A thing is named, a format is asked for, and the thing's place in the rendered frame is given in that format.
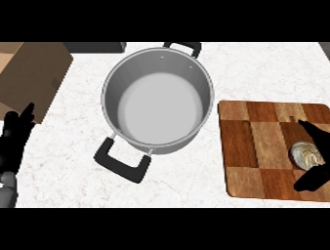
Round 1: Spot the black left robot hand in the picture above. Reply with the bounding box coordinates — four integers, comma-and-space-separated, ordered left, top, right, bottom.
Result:
0, 103, 37, 184

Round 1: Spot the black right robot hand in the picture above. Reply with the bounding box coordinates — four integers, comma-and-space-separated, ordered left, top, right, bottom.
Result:
293, 119, 330, 192

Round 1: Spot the checkered wooden cutting board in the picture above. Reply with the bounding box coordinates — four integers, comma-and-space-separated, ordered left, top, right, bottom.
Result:
218, 100, 330, 203

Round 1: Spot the brown wooden box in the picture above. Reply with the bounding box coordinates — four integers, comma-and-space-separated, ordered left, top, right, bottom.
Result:
0, 42, 75, 125

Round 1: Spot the dark grey appliance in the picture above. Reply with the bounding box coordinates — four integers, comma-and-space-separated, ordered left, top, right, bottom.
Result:
64, 42, 128, 54

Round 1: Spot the steel pot with black handles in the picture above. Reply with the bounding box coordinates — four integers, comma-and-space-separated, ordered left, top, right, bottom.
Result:
93, 42, 217, 185

